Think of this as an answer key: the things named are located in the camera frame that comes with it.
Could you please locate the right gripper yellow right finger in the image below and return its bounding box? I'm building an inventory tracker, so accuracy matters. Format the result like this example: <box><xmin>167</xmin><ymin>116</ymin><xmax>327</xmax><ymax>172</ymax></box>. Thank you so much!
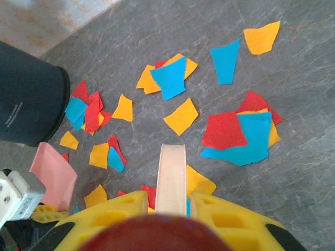
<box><xmin>190</xmin><ymin>190</ymin><xmax>307</xmax><ymax>251</ymax></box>

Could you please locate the dark navy waste bin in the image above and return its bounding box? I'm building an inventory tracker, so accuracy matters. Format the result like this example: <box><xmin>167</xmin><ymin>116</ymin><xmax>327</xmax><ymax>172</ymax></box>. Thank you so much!
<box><xmin>0</xmin><ymin>40</ymin><xmax>71</xmax><ymax>148</ymax></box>

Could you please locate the pink plastic dustpan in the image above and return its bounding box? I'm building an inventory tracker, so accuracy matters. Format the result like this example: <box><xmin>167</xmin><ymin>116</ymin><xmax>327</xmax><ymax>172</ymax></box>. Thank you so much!
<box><xmin>29</xmin><ymin>142</ymin><xmax>79</xmax><ymax>212</ymax></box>

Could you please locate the cream wooden hand brush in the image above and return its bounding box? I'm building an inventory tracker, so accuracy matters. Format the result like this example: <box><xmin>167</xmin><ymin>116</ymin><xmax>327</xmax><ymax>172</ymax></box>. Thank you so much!
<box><xmin>154</xmin><ymin>143</ymin><xmax>188</xmax><ymax>218</ymax></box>

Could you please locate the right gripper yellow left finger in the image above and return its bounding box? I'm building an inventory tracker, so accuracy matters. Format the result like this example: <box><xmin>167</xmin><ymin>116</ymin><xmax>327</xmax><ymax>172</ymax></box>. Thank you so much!
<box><xmin>33</xmin><ymin>190</ymin><xmax>157</xmax><ymax>251</ymax></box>

